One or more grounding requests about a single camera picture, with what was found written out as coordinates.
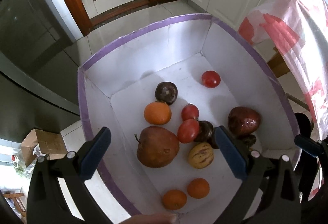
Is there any large orange mandarin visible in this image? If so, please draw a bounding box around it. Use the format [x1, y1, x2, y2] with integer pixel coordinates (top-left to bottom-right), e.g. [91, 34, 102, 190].
[143, 102, 172, 125]

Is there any dark purple fruit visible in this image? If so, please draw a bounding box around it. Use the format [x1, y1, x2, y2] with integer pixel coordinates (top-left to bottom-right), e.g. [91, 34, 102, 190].
[237, 134, 257, 148]

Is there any person's fingertip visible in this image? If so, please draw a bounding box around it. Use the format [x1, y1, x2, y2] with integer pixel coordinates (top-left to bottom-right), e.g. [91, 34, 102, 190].
[121, 212, 177, 224]

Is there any cardboard box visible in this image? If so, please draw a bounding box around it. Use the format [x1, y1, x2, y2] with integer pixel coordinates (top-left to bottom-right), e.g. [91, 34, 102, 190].
[20, 129, 67, 167]

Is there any small orange mandarin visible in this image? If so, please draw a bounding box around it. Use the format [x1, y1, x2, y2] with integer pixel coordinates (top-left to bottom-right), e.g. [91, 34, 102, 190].
[187, 178, 210, 199]

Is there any dark red apple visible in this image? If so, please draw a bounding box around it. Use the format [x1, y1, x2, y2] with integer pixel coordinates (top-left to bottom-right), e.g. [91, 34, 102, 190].
[228, 106, 261, 136]

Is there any striped yellow pepino melon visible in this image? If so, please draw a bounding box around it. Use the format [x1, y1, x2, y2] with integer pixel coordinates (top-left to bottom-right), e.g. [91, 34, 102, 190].
[188, 142, 214, 169]

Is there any dark passion fruit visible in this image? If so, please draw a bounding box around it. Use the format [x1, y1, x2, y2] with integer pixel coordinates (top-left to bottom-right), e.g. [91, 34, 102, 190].
[194, 121, 214, 142]
[155, 82, 178, 106]

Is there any orange mandarin bottom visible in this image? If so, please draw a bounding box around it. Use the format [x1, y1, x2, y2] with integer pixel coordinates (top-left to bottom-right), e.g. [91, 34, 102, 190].
[161, 190, 187, 211]

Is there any red tomato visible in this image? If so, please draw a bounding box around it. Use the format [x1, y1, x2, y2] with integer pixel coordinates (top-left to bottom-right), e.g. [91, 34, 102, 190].
[181, 103, 199, 121]
[201, 71, 221, 88]
[177, 119, 200, 143]

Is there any brown pear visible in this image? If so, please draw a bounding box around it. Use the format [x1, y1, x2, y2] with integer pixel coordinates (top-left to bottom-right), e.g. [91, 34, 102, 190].
[134, 126, 180, 168]

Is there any red white checkered tablecloth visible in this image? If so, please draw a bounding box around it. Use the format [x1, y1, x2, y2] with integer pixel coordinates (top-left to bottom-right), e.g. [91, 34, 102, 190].
[238, 0, 328, 201]

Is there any white box purple rim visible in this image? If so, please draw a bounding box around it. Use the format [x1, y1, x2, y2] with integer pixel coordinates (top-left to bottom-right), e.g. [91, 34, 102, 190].
[78, 14, 300, 223]

